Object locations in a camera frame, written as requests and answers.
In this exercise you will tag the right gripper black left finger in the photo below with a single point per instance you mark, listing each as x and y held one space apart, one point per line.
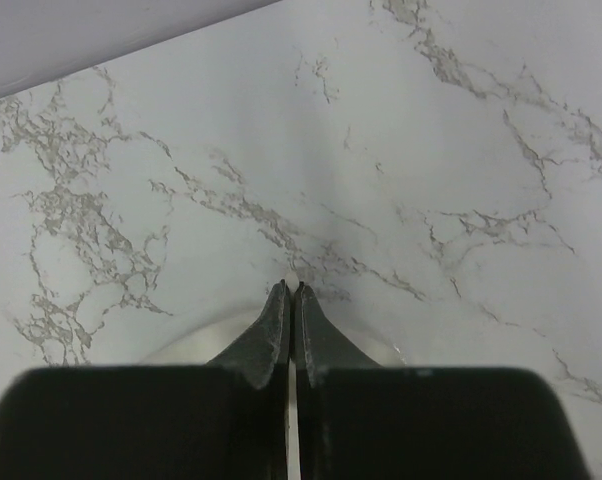
225 419

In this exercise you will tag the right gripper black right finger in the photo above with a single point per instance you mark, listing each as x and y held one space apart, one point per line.
360 420

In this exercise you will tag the cream white t shirt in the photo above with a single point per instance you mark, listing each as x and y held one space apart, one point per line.
181 345

